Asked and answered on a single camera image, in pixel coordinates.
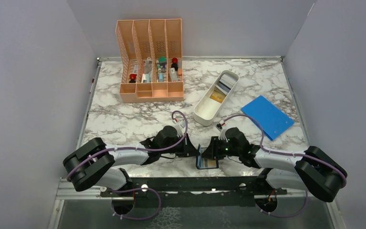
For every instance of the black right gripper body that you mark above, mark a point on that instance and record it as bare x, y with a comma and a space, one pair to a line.
224, 149

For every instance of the black leather card holder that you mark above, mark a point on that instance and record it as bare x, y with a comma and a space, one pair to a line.
199, 159

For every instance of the white oblong plastic tray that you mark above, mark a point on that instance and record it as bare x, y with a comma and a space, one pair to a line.
207, 109

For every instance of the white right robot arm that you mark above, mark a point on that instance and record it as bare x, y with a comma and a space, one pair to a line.
311, 170

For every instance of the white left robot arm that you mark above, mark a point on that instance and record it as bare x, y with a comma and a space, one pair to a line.
96, 163

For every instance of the stack of cards in tray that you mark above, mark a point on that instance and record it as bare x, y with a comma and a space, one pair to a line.
224, 85

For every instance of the red cap bottle right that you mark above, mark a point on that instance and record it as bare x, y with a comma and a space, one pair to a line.
175, 64

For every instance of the red cap bottle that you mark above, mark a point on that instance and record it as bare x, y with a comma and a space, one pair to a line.
133, 78
175, 64

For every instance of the red cap bottle left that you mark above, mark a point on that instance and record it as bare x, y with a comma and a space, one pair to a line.
133, 78

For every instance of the green cap bottle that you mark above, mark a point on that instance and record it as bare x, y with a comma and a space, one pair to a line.
161, 64

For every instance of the orange plastic file organizer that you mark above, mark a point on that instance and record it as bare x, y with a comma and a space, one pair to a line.
141, 44

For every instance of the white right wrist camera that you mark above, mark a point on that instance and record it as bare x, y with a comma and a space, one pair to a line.
222, 129

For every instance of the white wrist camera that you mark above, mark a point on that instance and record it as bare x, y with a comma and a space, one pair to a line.
180, 129
222, 129

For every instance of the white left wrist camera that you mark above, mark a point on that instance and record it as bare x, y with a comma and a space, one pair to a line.
180, 129

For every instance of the black metal base rail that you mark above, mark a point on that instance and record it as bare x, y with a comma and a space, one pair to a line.
193, 192

